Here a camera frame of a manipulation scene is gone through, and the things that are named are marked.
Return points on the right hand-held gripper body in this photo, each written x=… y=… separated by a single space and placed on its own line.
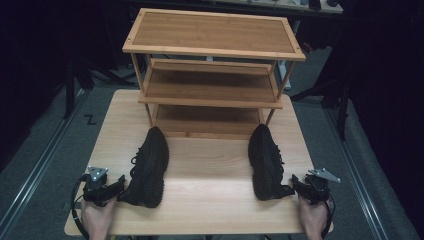
x=315 y=190

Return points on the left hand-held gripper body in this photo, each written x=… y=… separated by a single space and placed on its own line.
x=96 y=190

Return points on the black sneaker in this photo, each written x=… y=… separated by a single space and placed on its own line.
x=151 y=166
x=265 y=160

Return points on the wooden three-tier shoe rack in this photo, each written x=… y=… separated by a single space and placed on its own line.
x=213 y=33

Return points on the person's left hand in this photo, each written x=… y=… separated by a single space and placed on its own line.
x=96 y=216

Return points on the person's right hand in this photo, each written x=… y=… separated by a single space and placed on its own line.
x=313 y=216

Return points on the grey tape piece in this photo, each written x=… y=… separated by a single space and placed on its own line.
x=68 y=205

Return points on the black floor tape mark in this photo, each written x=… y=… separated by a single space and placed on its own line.
x=90 y=119

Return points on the black metal stand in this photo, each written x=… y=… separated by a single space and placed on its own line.
x=343 y=110
x=70 y=93

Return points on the background table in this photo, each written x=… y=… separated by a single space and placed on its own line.
x=283 y=5

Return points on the metal floor rail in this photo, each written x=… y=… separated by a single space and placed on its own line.
x=36 y=170
x=356 y=173

